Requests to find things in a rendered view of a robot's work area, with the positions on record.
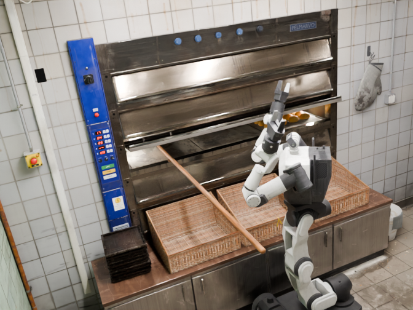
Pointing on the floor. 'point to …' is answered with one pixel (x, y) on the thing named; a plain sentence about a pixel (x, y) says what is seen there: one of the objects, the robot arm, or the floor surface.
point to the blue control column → (95, 97)
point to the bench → (251, 266)
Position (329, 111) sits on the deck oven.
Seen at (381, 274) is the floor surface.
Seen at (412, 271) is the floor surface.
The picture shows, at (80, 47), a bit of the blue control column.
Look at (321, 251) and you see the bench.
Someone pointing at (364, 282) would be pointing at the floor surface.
